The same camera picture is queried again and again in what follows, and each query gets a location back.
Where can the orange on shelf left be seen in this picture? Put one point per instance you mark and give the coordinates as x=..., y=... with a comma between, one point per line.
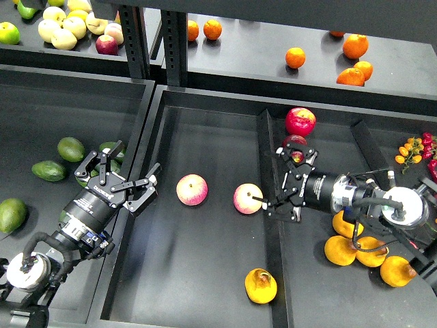
x=192, y=30

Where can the orange front right shelf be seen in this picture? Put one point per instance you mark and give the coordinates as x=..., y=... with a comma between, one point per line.
x=351, y=76

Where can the black middle tray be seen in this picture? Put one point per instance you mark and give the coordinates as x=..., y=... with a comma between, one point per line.
x=185, y=266

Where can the black shelf upright posts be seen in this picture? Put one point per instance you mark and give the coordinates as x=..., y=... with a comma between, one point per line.
x=155, y=33

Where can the black tray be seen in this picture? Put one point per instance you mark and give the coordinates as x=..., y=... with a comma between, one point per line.
x=185, y=266
x=38, y=108

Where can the red chili peppers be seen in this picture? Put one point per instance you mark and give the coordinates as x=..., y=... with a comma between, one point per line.
x=429, y=153

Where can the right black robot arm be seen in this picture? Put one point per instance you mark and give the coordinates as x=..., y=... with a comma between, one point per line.
x=397, y=208

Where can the pale yellow pear pile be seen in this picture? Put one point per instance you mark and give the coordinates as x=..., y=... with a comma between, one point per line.
x=65, y=23

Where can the large orange on shelf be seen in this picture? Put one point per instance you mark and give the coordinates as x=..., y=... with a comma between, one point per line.
x=355, y=46

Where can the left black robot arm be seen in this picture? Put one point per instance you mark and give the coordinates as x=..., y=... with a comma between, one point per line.
x=34, y=275

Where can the yellow pear small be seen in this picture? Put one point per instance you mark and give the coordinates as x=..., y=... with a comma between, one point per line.
x=374, y=258

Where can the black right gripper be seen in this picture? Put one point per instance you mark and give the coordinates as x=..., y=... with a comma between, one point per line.
x=302, y=186

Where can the dark red apple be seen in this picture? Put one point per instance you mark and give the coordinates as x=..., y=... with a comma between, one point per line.
x=297, y=140

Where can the bright red apple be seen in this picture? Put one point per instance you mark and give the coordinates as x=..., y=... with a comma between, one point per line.
x=300, y=121

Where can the pink apple right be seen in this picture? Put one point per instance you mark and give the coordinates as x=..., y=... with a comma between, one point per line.
x=244, y=200

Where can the avocado far left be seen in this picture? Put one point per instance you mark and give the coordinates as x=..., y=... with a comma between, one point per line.
x=49, y=171

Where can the black left tray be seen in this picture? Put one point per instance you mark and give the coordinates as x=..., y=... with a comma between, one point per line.
x=38, y=108

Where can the orange cherry tomato bunch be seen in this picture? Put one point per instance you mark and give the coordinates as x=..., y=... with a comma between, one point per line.
x=410, y=153

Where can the green pepper on shelf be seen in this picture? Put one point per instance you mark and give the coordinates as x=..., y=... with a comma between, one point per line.
x=26, y=13

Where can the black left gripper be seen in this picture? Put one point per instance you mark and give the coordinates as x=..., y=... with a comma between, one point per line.
x=96, y=204

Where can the green apple on shelf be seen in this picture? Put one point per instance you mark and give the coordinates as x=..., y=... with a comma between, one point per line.
x=9, y=33

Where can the orange on shelf centre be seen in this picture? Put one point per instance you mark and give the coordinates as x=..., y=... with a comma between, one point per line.
x=295, y=57

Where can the orange partly hidden top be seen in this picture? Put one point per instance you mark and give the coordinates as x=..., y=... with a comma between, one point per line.
x=337, y=34

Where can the avocado beside tray wall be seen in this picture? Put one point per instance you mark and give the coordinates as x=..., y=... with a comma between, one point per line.
x=115, y=167

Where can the avocado top left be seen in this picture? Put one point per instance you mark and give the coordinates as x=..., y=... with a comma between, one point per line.
x=71, y=149

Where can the orange behind front right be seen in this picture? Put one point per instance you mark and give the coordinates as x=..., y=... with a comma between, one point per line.
x=366, y=68

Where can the pink apple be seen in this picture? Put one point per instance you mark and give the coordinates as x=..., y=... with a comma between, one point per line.
x=192, y=190
x=244, y=200

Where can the green avocado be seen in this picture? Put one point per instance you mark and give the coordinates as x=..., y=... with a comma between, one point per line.
x=64, y=216

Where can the pink apple left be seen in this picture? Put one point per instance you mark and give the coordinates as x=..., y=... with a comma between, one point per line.
x=192, y=190

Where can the red apple on shelf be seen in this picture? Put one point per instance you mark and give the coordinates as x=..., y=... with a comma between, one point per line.
x=106, y=45

